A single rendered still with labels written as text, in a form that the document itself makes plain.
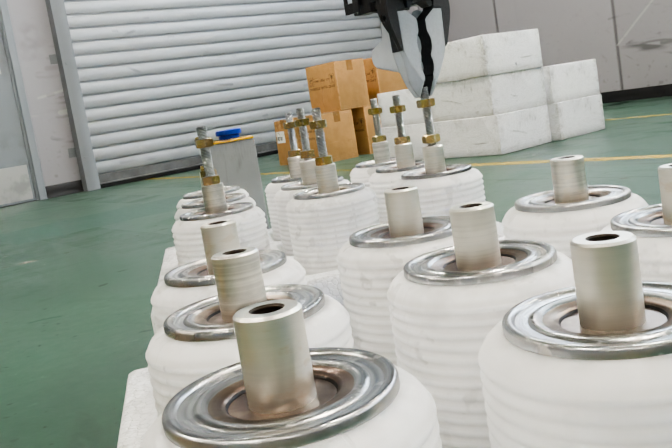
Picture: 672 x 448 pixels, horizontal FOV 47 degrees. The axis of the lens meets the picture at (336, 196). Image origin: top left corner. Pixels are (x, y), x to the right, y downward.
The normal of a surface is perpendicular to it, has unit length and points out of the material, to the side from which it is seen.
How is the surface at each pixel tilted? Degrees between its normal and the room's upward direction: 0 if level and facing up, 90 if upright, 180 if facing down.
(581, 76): 90
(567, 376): 43
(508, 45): 90
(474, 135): 90
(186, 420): 4
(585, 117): 90
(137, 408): 0
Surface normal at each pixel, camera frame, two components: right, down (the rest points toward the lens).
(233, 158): 0.18, 0.09
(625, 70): -0.79, 0.20
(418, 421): 0.67, -0.61
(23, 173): 0.59, 0.00
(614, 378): -0.33, -0.61
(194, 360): -0.43, -0.38
